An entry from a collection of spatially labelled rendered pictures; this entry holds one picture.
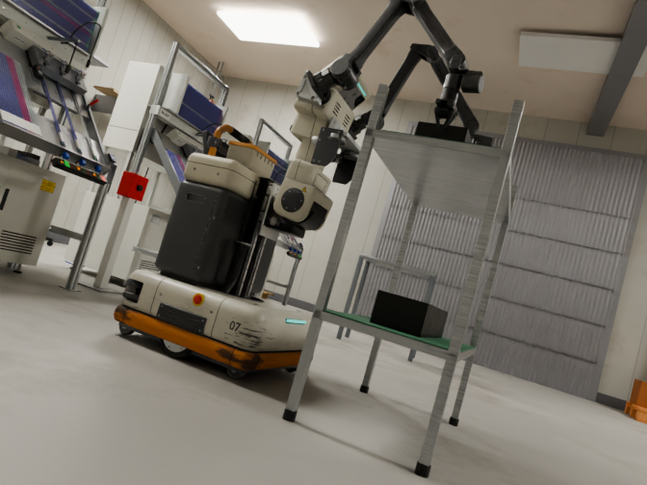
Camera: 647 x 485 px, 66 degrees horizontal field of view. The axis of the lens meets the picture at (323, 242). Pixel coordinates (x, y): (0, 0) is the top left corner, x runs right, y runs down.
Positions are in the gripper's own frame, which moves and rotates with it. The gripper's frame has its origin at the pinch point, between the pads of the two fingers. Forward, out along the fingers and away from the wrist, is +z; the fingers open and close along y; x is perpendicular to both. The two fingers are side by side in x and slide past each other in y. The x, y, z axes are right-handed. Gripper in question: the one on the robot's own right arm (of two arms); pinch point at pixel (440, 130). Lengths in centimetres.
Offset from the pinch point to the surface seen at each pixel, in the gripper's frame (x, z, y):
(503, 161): -24.1, 13.4, -17.1
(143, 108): 259, -36, 122
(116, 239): 208, 66, 85
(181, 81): 242, -66, 133
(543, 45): 2, -232, 335
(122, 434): 32, 104, -72
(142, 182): 205, 26, 89
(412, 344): -12, 71, -17
